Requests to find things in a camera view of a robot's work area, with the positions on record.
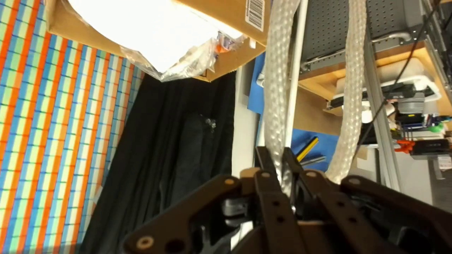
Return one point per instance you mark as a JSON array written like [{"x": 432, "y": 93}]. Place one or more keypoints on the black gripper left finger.
[{"x": 277, "y": 218}]

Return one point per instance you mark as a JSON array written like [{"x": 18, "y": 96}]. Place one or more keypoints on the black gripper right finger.
[{"x": 328, "y": 220}]

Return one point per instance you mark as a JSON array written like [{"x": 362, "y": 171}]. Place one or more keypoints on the black hanging cloth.
[{"x": 177, "y": 137}]

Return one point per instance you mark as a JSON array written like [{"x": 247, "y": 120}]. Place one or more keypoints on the striped colourful fabric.
[{"x": 62, "y": 110}]

